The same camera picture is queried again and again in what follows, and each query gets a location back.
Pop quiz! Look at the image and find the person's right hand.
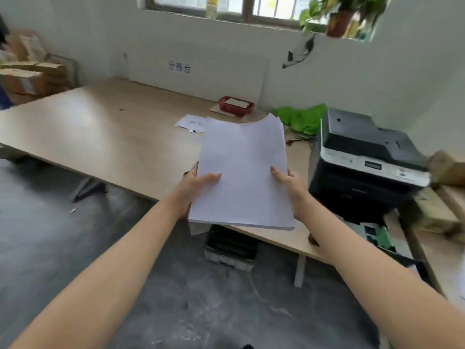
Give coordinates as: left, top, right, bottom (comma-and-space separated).
270, 167, 310, 221

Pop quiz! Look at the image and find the person's left hand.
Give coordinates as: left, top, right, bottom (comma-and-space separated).
168, 162, 222, 219

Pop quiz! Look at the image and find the white paper stack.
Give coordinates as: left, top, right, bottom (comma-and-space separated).
187, 113, 295, 231

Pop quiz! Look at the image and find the person's left forearm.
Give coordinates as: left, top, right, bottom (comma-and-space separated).
9, 197, 186, 349

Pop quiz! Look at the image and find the person's right forearm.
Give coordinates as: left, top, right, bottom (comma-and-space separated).
295, 192, 465, 349

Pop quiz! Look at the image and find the white paper sheet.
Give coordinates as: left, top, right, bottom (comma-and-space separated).
175, 114, 207, 133

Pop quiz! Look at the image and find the green plastic bag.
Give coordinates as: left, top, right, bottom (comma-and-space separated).
272, 103, 327, 136

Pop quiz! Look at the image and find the black printer tray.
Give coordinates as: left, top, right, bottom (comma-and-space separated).
203, 224, 259, 272

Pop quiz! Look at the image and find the red plastic basket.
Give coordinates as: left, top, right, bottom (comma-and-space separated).
219, 96, 255, 117

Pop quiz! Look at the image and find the black and grey printer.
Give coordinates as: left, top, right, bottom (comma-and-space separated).
308, 108, 431, 225

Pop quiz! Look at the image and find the wooden table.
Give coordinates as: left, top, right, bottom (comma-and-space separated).
0, 77, 331, 288

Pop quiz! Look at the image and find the green and white box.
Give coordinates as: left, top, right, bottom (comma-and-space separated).
358, 222, 397, 253

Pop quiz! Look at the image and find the brown cardboard box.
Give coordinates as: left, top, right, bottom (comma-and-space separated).
428, 151, 465, 187

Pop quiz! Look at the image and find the potted green plant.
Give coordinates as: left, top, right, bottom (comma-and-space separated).
299, 0, 389, 41

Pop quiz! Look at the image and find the stack of cardboard boxes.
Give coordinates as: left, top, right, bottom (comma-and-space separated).
0, 30, 73, 106

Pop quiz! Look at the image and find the window frame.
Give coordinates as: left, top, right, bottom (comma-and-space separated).
137, 0, 327, 31

